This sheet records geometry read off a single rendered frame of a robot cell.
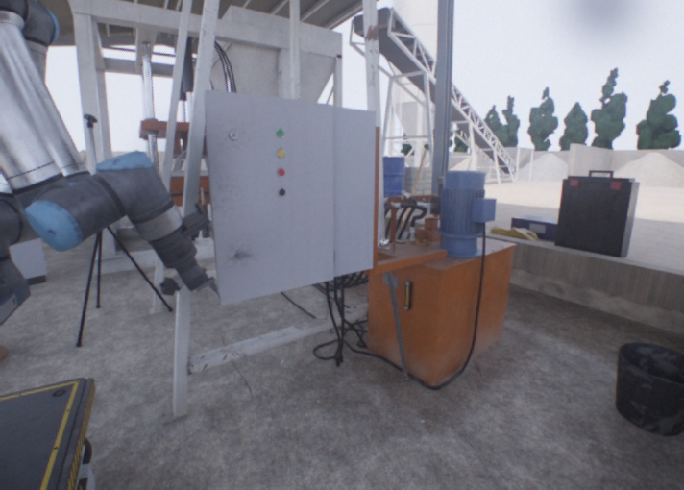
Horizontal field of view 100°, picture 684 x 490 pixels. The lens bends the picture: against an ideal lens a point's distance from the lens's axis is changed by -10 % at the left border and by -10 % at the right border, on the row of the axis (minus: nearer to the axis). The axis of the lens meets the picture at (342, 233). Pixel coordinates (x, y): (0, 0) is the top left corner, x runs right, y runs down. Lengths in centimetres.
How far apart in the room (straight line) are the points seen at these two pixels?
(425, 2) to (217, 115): 1468
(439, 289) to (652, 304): 184
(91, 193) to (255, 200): 46
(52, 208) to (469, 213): 152
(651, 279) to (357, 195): 229
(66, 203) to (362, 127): 90
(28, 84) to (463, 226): 166
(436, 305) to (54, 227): 136
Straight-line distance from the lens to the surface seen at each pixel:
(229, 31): 427
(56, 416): 136
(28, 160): 77
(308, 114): 106
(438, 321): 157
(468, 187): 164
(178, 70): 256
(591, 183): 322
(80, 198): 65
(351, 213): 118
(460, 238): 168
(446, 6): 655
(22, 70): 116
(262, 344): 162
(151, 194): 68
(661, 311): 301
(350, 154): 116
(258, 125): 98
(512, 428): 164
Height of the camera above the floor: 105
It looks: 12 degrees down
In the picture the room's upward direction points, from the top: straight up
